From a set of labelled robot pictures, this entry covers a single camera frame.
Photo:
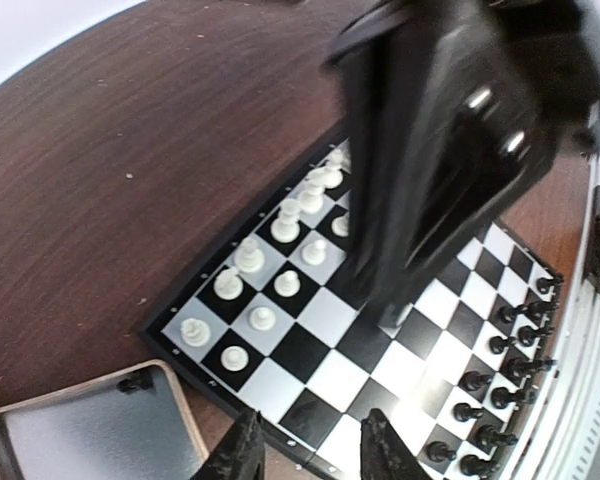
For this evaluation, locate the black grey chessboard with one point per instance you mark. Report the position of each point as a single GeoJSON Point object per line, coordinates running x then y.
{"type": "Point", "coordinates": [277, 327]}

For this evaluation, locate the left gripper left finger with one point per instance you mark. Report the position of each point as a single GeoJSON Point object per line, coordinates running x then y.
{"type": "Point", "coordinates": [240, 455]}

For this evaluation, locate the wooden rimmed black tray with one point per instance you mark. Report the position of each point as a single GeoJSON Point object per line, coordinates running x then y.
{"type": "Point", "coordinates": [134, 423]}

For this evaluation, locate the aluminium front rail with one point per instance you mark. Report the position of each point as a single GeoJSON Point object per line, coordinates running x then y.
{"type": "Point", "coordinates": [562, 434]}

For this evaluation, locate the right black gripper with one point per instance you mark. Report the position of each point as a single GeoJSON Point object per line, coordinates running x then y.
{"type": "Point", "coordinates": [454, 110]}

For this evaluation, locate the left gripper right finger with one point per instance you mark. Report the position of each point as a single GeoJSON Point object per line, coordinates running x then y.
{"type": "Point", "coordinates": [383, 455]}

